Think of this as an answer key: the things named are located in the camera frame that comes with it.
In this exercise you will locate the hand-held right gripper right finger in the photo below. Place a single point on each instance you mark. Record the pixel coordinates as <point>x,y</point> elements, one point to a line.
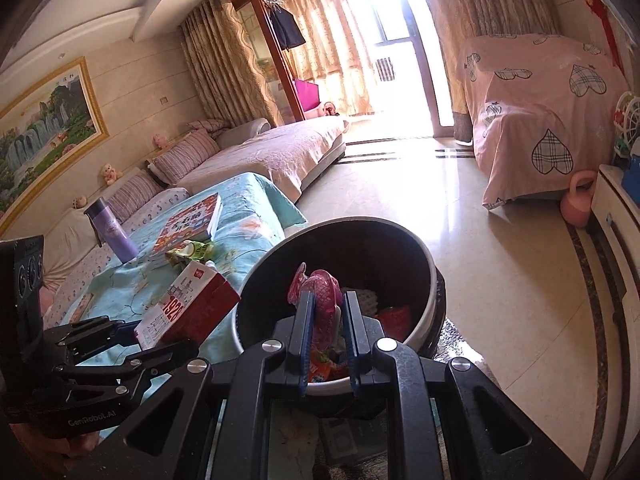
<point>352,345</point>

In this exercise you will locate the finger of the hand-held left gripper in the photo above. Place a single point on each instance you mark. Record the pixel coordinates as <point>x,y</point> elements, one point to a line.
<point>145,362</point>
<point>100,332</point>

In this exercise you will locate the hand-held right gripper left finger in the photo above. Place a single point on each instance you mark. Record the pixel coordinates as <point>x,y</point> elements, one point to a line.
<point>305,345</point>

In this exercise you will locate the pink wrapper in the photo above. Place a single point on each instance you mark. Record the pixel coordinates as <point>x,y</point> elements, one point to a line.
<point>325,300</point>

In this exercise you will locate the red white carton box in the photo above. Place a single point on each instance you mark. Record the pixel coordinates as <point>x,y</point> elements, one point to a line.
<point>195,300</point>

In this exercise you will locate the black bin with white rim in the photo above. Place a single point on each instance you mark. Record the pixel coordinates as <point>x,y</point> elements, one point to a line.
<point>380,255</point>

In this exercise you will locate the person's left hand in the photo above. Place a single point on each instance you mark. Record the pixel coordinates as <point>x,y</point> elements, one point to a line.
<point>70,447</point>

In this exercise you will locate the purple drink bottle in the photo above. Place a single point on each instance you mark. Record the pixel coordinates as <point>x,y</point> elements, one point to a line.
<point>115,235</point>

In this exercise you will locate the green snack packet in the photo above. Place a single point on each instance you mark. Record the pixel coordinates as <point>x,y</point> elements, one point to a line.
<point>192,252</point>

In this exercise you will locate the small brown teddy bear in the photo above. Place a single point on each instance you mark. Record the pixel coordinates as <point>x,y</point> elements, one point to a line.
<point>78,201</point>

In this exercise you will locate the colourful book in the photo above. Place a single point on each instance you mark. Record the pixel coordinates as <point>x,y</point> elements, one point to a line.
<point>192,220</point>

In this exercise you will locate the teal printed blanket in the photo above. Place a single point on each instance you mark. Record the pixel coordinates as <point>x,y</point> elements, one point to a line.
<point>250,205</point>

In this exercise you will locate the cream teddy bear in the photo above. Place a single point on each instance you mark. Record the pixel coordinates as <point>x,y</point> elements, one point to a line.
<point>110,174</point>

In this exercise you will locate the pink covered sofa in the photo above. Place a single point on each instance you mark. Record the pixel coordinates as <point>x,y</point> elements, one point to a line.
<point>280,155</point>

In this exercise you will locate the large striped pillow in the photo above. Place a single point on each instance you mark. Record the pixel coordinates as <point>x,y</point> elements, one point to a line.
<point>185,157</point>

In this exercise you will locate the gold framed landscape painting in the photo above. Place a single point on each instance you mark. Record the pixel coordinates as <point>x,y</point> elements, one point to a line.
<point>45,140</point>

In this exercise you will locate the pink plush toy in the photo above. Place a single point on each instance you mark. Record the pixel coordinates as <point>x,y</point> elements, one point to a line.
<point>160,141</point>

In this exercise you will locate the small striped pillow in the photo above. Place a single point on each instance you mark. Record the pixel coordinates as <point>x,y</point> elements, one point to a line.
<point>210,126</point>

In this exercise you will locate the magenta box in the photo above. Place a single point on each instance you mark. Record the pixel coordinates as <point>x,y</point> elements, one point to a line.
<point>306,96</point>

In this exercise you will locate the pink kettlebell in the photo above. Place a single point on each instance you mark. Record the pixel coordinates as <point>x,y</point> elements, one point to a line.
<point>575,205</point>

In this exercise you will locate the white radiator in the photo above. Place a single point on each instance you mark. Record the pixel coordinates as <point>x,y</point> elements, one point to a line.
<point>385,70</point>

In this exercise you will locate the white cabinet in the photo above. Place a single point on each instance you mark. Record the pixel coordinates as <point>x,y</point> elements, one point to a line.
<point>620,270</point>

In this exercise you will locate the sheer patterned curtain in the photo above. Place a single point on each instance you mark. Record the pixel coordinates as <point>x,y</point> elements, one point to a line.
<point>330,50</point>

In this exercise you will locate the beige patterned curtain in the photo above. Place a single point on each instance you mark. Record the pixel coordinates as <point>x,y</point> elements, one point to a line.
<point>220,60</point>

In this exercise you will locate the pink heart print sheet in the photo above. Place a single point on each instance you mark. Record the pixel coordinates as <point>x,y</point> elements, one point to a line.
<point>535,110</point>

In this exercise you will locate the dark hanging garment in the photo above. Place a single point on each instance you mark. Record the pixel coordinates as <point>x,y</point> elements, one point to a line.
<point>287,27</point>

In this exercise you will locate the ferris wheel toy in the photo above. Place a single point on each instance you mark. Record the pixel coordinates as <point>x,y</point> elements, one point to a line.
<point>627,120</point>

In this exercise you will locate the brown patterned curtain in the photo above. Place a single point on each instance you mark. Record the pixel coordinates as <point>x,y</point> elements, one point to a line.
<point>490,5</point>

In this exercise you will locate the red wall ornament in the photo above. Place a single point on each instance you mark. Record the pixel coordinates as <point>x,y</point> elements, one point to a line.
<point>595,5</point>

